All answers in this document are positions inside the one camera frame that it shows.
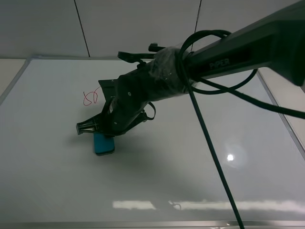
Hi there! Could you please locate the white board with aluminium frame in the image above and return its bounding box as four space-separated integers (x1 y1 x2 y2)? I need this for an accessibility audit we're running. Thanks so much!
0 60 305 228

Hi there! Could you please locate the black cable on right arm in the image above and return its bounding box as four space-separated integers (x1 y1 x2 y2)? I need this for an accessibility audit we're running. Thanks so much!
118 29 305 229

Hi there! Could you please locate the teal whiteboard eraser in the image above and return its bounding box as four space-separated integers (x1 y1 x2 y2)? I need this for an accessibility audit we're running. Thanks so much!
93 134 115 156

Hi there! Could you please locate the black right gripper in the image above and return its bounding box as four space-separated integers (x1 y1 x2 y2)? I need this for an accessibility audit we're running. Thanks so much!
76 69 153 136

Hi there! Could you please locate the red marker scribble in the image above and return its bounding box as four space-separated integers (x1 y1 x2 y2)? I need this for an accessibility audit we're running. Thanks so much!
83 87 100 106

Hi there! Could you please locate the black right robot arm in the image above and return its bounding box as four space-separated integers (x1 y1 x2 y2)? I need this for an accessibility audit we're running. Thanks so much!
76 1 305 137

